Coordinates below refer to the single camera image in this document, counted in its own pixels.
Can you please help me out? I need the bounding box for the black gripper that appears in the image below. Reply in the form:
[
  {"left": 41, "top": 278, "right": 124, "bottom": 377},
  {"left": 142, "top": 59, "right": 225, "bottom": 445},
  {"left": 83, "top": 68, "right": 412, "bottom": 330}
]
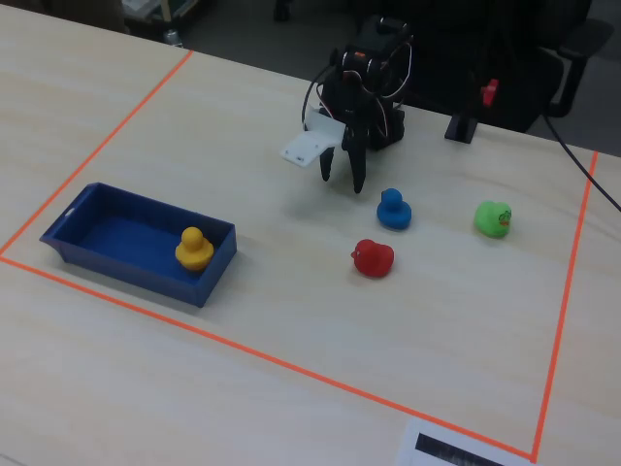
[{"left": 319, "top": 70, "right": 385, "bottom": 195}]

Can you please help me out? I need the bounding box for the yellow rubber duck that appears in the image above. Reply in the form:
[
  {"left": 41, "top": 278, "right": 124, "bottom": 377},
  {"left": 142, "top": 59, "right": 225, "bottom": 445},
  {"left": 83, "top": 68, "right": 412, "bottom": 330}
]
[{"left": 174, "top": 225, "right": 216, "bottom": 274}]

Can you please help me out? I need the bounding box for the blue rubber duck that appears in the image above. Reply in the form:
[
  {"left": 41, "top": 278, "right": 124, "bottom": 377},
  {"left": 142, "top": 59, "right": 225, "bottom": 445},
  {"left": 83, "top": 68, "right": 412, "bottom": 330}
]
[{"left": 376, "top": 187, "right": 413, "bottom": 231}]

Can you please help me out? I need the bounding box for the red rubber duck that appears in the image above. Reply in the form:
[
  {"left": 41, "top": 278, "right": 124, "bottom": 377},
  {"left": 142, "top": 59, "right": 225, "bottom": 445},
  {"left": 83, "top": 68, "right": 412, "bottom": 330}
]
[{"left": 349, "top": 238, "right": 396, "bottom": 280}]

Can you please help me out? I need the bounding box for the green rubber duck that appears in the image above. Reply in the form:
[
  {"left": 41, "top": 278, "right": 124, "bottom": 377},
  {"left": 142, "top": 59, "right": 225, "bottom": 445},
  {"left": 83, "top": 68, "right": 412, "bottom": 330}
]
[{"left": 474, "top": 201, "right": 513, "bottom": 240}]

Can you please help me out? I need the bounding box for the blue plastic box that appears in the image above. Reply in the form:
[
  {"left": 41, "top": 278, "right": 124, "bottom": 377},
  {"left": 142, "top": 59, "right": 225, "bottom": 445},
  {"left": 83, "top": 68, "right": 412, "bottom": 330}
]
[{"left": 39, "top": 182, "right": 239, "bottom": 309}]

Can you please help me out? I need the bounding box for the black office chair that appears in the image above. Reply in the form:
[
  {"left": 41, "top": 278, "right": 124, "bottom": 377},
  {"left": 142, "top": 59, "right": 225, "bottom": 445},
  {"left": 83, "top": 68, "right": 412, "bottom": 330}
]
[{"left": 477, "top": 0, "right": 615, "bottom": 135}]

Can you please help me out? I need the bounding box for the background shelf cart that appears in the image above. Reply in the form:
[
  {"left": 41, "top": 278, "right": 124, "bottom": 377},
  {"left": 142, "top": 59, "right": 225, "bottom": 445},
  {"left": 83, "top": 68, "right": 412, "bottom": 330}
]
[{"left": 115, "top": 0, "right": 208, "bottom": 49}]

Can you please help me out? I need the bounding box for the orange tape border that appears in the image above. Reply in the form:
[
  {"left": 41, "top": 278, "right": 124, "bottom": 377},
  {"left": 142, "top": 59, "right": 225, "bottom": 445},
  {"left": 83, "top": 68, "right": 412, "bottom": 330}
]
[{"left": 0, "top": 48, "right": 600, "bottom": 465}]

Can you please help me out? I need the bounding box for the white paper with black bar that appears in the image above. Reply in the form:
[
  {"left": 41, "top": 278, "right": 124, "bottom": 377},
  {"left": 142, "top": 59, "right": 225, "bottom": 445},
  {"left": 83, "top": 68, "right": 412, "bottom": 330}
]
[{"left": 394, "top": 418, "right": 535, "bottom": 466}]

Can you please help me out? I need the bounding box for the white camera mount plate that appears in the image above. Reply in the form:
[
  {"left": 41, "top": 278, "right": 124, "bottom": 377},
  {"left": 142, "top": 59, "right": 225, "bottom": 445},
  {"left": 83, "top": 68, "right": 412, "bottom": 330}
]
[{"left": 279, "top": 104, "right": 346, "bottom": 172}]

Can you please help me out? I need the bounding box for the black clamp with red handle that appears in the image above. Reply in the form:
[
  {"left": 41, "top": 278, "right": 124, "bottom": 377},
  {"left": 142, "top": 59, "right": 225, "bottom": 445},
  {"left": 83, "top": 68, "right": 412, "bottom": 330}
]
[{"left": 443, "top": 77, "right": 500, "bottom": 145}]

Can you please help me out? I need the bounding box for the black cable on table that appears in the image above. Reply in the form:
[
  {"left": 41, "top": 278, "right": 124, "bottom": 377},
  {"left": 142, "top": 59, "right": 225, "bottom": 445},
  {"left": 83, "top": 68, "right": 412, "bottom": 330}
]
[{"left": 541, "top": 109, "right": 621, "bottom": 214}]

